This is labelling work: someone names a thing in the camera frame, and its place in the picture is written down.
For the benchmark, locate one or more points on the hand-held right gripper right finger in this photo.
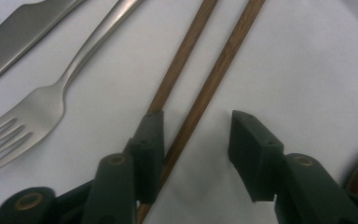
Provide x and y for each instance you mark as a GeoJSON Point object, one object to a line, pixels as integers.
{"type": "Point", "coordinates": [254, 155]}

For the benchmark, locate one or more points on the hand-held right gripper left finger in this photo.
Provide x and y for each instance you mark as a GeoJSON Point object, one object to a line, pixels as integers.
{"type": "Point", "coordinates": [149, 155]}

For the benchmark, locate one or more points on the brown wooden chopstick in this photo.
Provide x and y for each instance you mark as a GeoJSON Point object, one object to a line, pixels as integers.
{"type": "Point", "coordinates": [217, 71]}
{"type": "Point", "coordinates": [185, 53]}

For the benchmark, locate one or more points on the metal fork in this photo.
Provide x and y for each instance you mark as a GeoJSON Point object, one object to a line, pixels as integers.
{"type": "Point", "coordinates": [40, 109]}

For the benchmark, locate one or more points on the metal table knife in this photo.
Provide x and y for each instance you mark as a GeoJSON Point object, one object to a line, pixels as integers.
{"type": "Point", "coordinates": [15, 40]}

